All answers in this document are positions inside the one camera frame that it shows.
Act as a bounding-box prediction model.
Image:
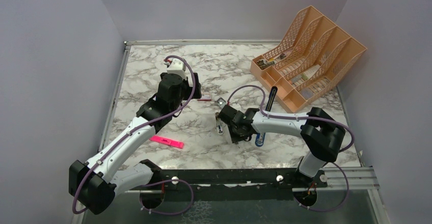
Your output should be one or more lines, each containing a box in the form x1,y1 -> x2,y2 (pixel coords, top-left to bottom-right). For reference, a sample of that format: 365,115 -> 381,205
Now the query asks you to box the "red white staple box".
198,93 -> 212,101

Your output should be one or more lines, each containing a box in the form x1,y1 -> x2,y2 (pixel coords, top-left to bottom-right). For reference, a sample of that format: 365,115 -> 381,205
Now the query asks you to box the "white stapler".
215,112 -> 224,135

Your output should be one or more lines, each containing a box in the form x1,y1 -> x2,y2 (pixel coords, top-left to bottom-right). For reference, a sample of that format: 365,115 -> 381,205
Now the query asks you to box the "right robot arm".
217,105 -> 346,187

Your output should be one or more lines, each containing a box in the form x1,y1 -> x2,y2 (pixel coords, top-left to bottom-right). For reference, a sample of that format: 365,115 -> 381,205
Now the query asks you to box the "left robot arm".
68,71 -> 201,214

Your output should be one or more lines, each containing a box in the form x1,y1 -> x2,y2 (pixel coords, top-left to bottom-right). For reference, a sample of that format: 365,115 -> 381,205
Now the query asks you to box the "orange mesh file organizer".
250,6 -> 367,113

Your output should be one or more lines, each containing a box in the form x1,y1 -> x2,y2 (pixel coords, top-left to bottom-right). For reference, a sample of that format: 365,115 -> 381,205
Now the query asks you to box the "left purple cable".
72,55 -> 197,216

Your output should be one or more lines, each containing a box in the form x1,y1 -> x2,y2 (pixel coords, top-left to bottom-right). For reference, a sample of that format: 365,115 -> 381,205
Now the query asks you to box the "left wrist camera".
166,60 -> 187,80

